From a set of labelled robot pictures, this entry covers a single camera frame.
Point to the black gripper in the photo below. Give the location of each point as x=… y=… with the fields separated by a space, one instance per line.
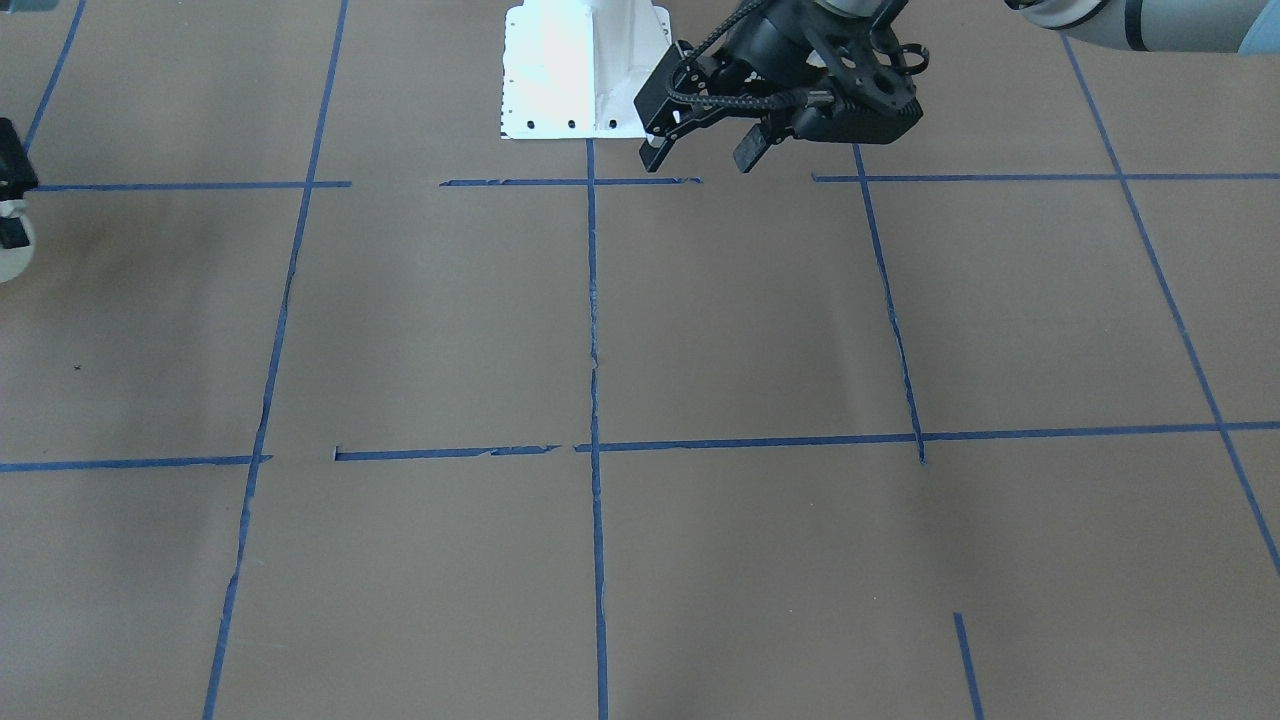
x=768 y=42

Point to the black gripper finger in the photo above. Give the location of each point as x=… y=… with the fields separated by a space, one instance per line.
x=18 y=177

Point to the white ceramic mug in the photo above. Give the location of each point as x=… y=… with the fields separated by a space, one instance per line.
x=18 y=239

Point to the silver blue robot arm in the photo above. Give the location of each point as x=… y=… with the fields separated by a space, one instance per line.
x=1224 y=27

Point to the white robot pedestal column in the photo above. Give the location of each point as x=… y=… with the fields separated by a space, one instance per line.
x=572 y=69

